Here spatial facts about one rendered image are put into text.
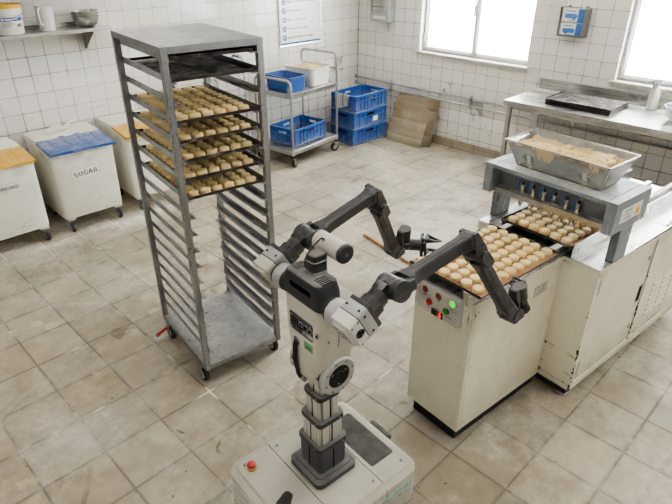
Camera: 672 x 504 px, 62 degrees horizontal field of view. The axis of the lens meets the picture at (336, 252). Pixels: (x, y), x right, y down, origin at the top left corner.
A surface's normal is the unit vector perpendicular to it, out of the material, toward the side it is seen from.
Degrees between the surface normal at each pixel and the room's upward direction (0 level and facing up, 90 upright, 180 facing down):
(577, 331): 90
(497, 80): 90
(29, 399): 0
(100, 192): 93
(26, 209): 93
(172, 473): 0
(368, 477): 0
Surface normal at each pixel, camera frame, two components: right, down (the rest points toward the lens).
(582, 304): -0.78, 0.30
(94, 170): 0.70, 0.38
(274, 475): 0.00, -0.88
